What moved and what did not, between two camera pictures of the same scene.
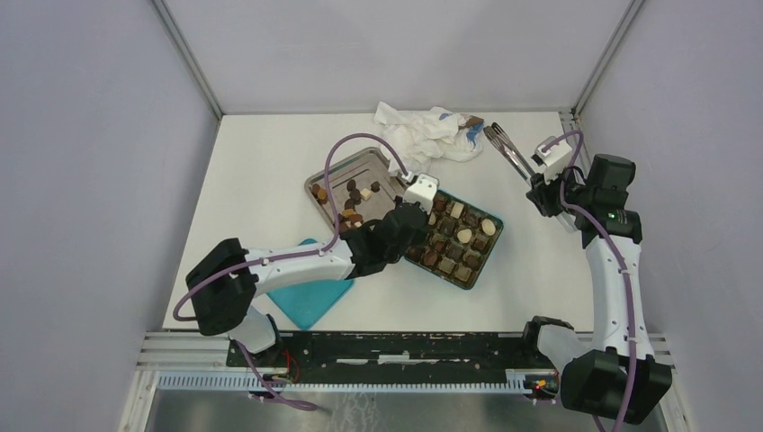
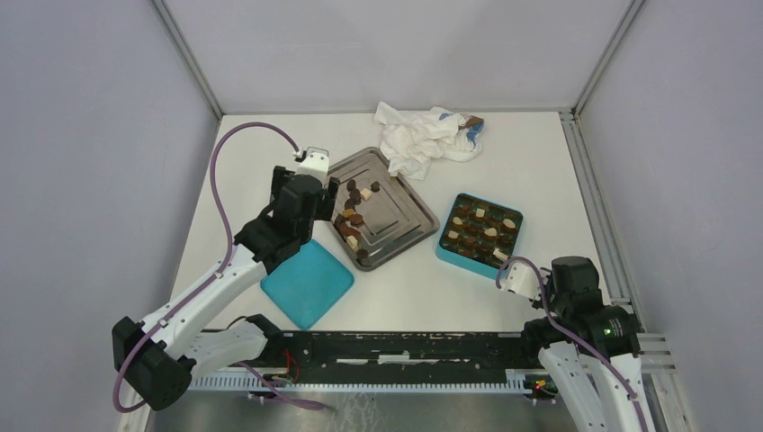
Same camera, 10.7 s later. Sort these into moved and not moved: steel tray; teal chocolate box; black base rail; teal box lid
Moved: teal chocolate box
Not moved: teal box lid; steel tray; black base rail
